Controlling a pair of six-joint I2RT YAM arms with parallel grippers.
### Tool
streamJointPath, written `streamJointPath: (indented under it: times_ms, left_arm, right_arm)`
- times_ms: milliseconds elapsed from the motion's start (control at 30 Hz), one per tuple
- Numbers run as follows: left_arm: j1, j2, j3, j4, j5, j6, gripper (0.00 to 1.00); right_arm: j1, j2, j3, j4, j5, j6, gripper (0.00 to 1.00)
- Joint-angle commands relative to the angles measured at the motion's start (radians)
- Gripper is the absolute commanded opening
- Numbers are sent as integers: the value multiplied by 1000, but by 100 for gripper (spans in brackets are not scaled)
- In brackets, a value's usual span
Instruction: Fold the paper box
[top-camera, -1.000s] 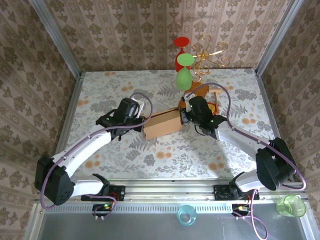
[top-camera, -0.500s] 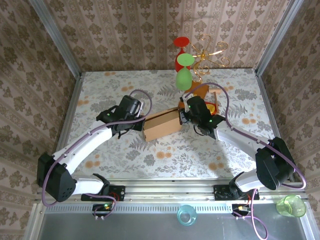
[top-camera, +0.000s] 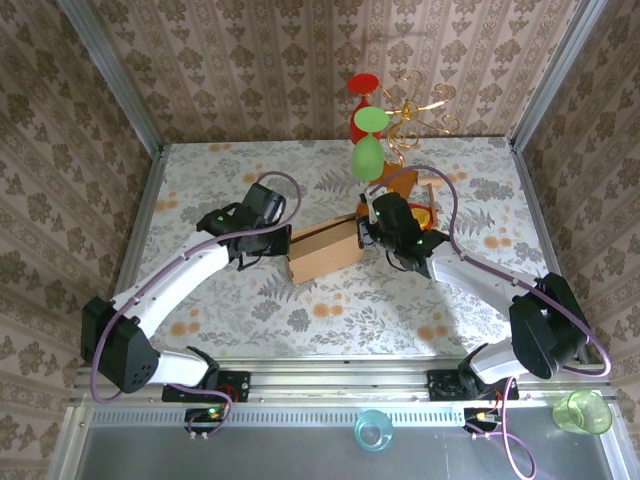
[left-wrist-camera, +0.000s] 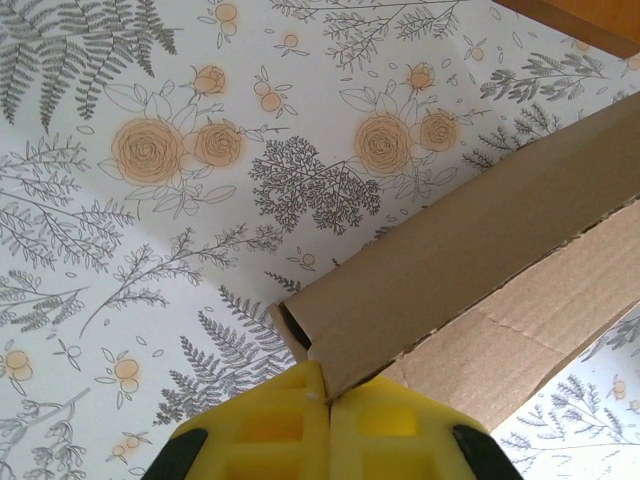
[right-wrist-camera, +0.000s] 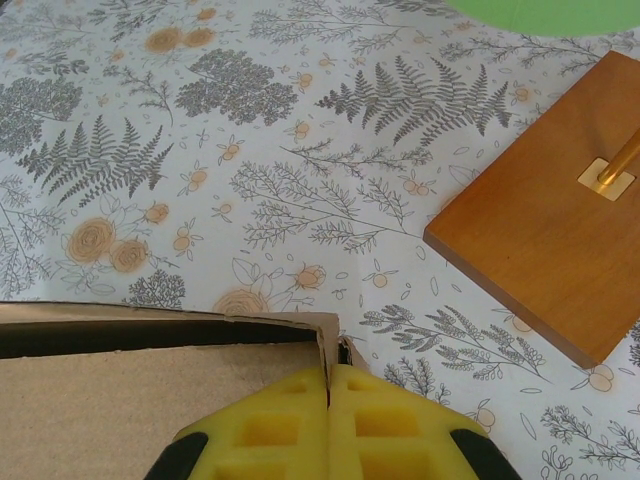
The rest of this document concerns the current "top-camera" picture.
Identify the brown cardboard paper box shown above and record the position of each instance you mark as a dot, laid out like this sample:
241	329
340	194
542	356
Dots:
325	255

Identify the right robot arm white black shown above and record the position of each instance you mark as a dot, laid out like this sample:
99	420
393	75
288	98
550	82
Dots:
545	330

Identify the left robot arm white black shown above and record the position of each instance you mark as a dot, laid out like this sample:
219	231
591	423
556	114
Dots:
170	285

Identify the red snack packet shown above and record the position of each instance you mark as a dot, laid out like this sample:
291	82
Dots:
424	215

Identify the small wooden mallet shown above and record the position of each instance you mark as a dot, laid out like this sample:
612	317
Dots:
434	180

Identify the green plastic wine glass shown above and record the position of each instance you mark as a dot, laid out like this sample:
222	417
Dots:
367	160

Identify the red plastic wine glass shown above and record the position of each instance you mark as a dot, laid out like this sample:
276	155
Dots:
362	84

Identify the small black circuit board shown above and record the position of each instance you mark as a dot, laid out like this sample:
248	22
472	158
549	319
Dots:
482	417
205	417

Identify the blue transparent plastic cup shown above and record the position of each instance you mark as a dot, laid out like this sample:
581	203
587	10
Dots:
374	431

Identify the perforated metal shelf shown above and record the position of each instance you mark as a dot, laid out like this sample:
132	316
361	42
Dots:
280	450

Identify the green transparent plastic cup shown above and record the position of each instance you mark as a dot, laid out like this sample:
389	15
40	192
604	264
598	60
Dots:
582	411

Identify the aluminium table side rail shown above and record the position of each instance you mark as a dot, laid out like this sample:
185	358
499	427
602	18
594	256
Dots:
142	225
545	225

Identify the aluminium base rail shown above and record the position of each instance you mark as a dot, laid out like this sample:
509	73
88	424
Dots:
335	380

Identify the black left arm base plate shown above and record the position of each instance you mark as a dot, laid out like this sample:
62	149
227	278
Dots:
240	386

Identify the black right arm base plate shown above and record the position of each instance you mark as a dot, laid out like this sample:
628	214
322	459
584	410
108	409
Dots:
442	387

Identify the aluminium frame post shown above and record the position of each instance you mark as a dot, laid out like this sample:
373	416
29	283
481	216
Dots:
115	80
557	75

